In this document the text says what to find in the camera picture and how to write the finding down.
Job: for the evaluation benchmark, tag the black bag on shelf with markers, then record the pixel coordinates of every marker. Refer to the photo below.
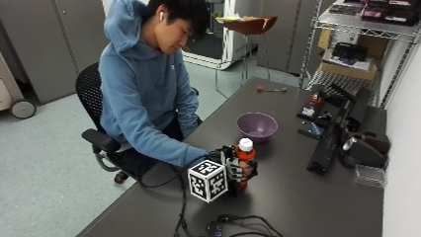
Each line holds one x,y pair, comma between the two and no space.
349,52

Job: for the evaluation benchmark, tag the brown bar stool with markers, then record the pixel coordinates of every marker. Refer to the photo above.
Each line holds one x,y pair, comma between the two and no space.
248,39

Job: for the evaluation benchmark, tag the black office chair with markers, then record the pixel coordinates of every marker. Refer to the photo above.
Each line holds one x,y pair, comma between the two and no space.
96,108

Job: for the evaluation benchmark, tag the black rounded device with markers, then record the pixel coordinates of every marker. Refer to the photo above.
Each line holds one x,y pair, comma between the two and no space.
361,152

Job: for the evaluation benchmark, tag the black keyboard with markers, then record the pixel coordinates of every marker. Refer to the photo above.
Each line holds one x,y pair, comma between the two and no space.
325,149

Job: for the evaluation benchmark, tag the the person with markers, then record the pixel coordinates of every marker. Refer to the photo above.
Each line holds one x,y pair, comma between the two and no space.
144,85

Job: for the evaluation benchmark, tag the orange bottle with white cap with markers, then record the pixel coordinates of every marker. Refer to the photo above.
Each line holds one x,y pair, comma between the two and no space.
245,152

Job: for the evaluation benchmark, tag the clear plastic box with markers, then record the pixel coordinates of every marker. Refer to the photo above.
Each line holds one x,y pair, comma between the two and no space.
371,176

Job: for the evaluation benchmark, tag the red-tipped small tool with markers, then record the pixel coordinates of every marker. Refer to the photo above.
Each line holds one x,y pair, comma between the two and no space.
271,89

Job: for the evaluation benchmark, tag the white earbud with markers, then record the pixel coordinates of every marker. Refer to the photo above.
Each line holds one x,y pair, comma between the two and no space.
161,15

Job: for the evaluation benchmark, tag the black tool stand with parts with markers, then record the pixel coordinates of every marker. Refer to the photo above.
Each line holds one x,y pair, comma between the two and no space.
327,105

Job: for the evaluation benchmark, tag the purple bowl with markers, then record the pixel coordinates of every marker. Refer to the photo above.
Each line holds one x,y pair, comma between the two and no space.
256,126

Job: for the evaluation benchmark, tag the small blue-black device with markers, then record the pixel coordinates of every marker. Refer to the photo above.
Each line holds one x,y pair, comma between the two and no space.
312,130

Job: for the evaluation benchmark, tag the cart wheel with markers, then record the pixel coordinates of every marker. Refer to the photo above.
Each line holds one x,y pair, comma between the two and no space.
23,109

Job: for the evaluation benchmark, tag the grey cabinet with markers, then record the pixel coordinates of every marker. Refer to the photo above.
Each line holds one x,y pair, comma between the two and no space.
48,42

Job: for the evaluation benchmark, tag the white marker cube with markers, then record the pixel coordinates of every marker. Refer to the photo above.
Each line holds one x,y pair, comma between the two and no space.
208,180

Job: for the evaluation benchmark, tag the cardboard box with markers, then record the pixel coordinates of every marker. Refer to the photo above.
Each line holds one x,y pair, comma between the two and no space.
348,67

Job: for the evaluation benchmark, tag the black hub box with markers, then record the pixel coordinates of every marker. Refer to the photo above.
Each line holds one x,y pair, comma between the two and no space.
228,228

